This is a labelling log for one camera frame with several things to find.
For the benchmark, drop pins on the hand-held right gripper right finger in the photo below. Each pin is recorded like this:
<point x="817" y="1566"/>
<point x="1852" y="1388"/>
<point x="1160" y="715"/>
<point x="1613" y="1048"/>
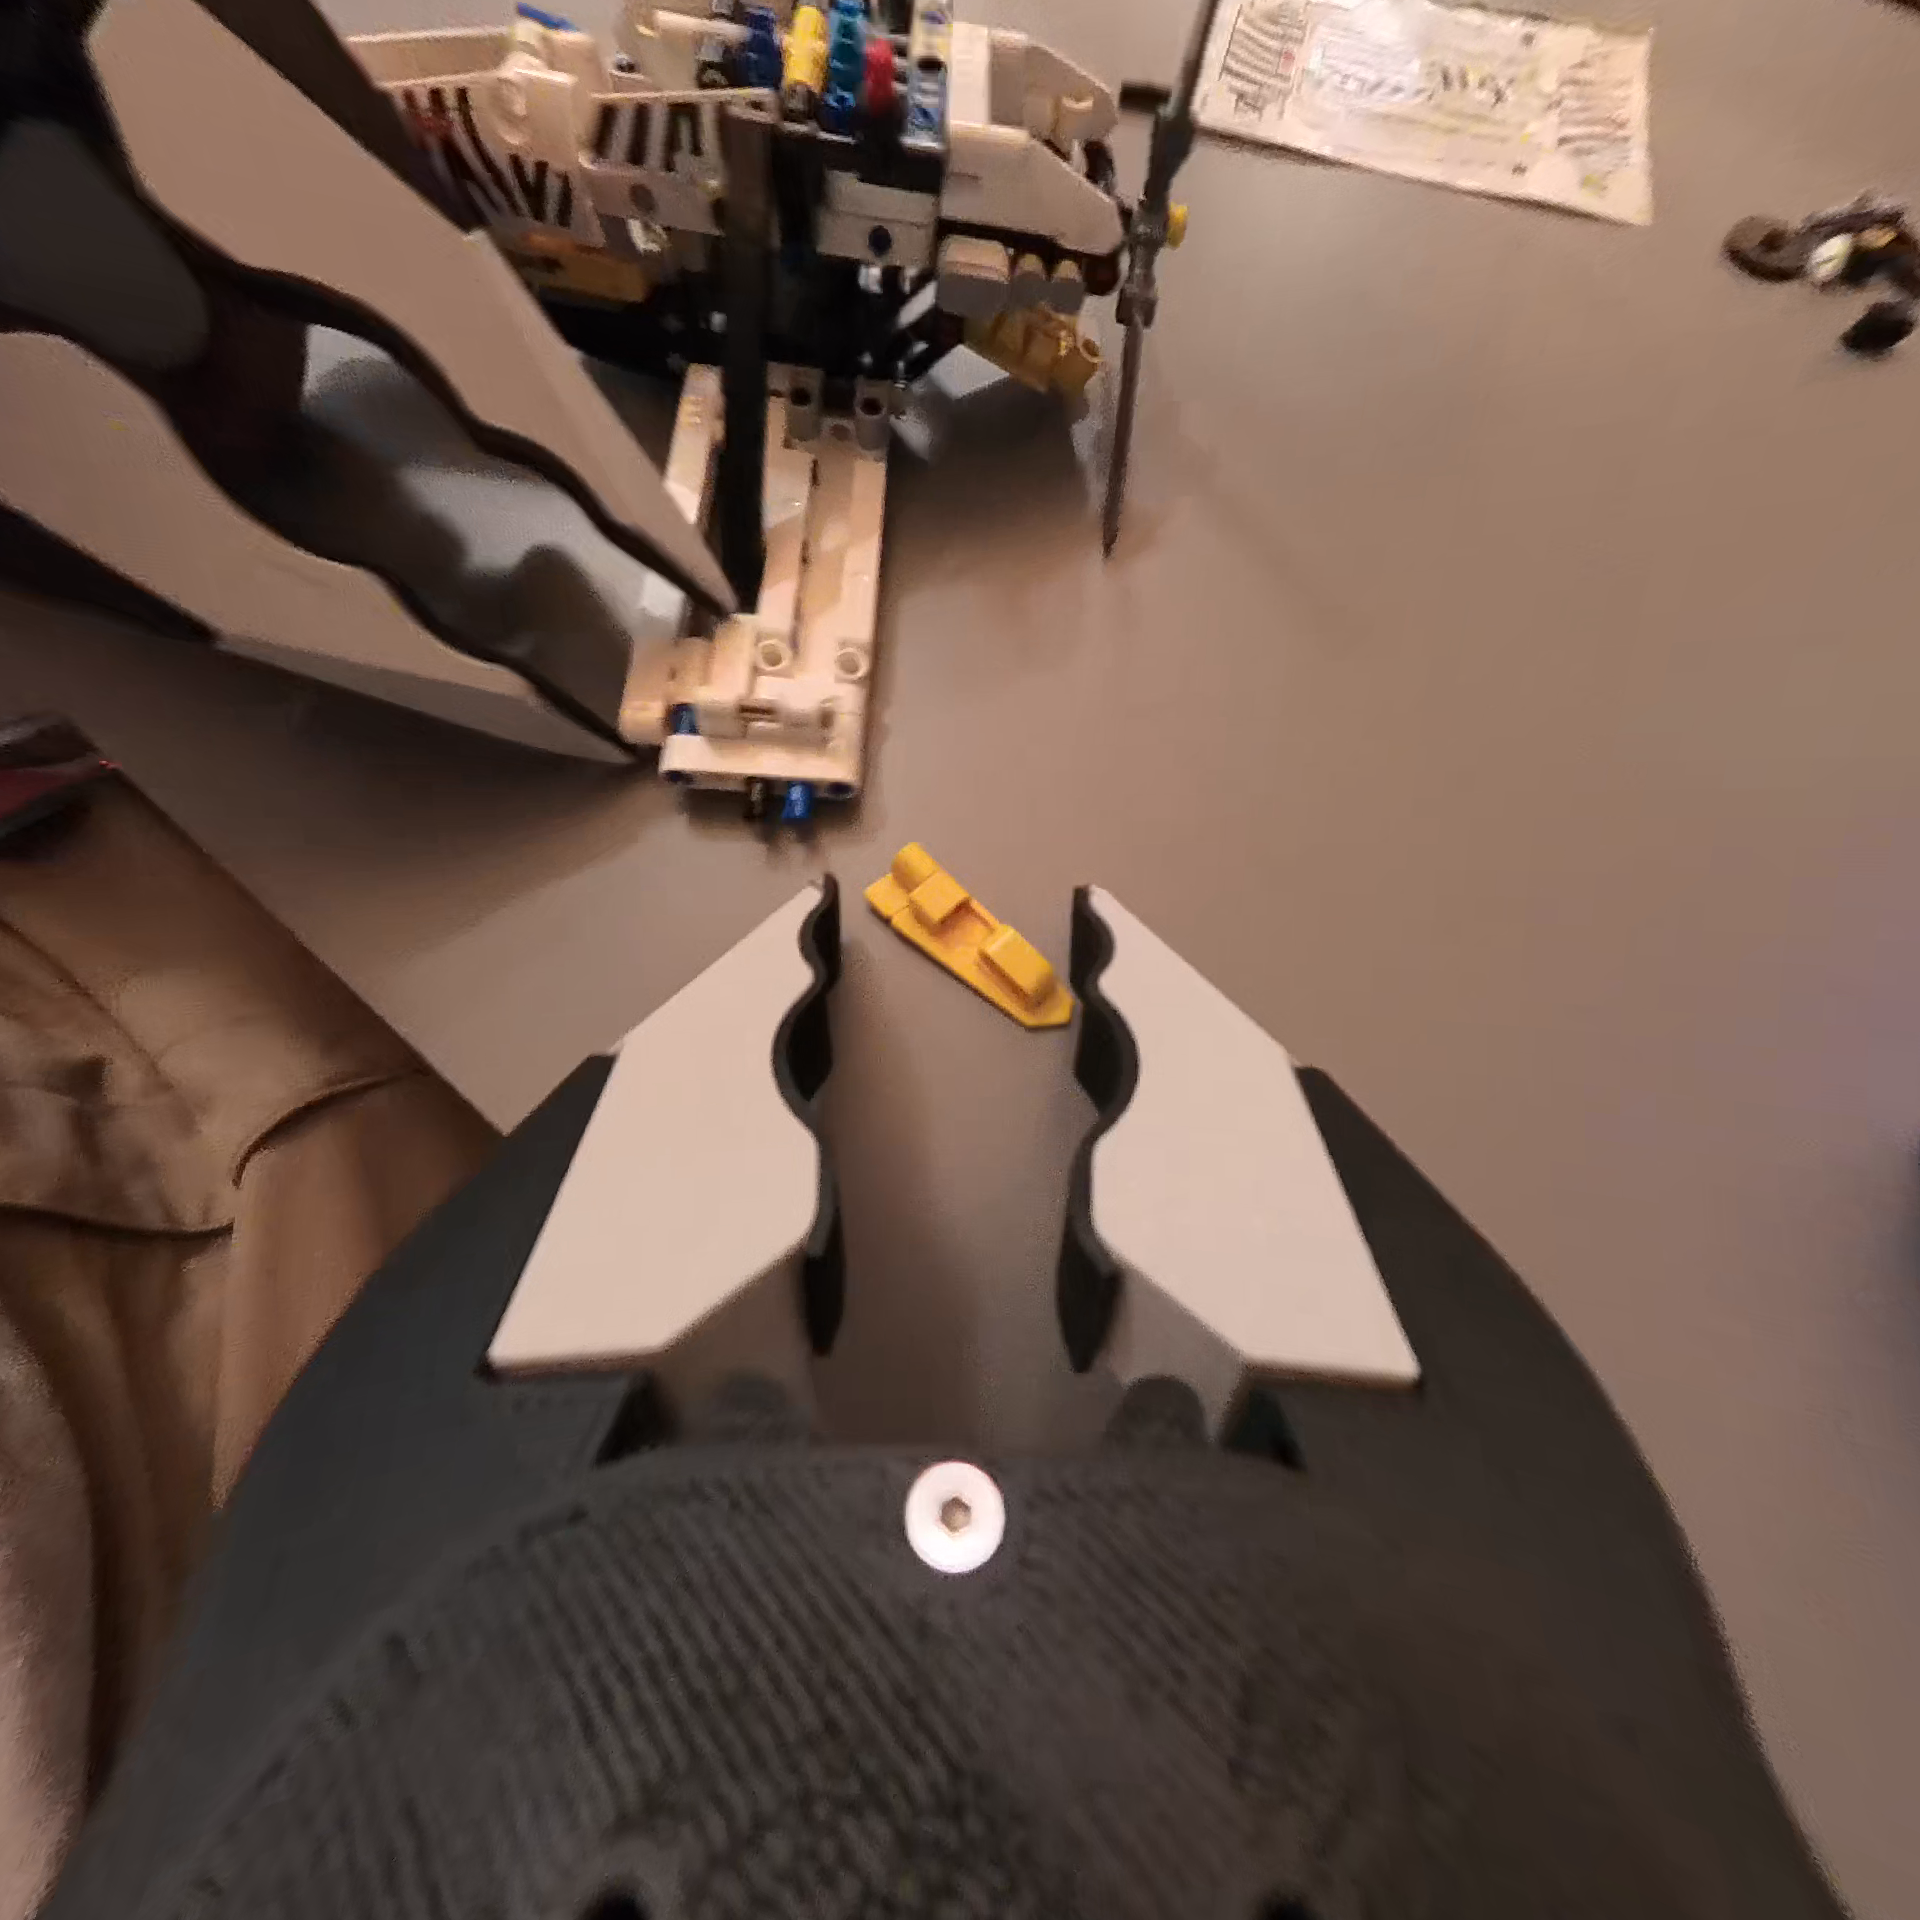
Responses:
<point x="1244" y="1201"/>

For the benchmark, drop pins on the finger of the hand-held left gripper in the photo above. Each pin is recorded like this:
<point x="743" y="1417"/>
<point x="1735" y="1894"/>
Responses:
<point x="151" y="525"/>
<point x="421" y="271"/>

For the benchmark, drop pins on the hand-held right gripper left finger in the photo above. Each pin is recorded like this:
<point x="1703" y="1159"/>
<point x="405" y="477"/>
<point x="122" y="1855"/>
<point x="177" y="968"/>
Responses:
<point x="660" y="1201"/>

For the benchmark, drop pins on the long yellow lego piece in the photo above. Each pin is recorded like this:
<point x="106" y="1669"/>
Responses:
<point x="1013" y="982"/>

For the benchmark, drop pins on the zebra striped lego helicopter model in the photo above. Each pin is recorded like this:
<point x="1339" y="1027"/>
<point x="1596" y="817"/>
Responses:
<point x="819" y="585"/>

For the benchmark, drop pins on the lego sticker sheet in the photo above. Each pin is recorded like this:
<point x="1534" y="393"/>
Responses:
<point x="1425" y="90"/>

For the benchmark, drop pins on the black lego connector piece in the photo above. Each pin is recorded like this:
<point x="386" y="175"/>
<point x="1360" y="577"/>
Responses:
<point x="1800" y="241"/>

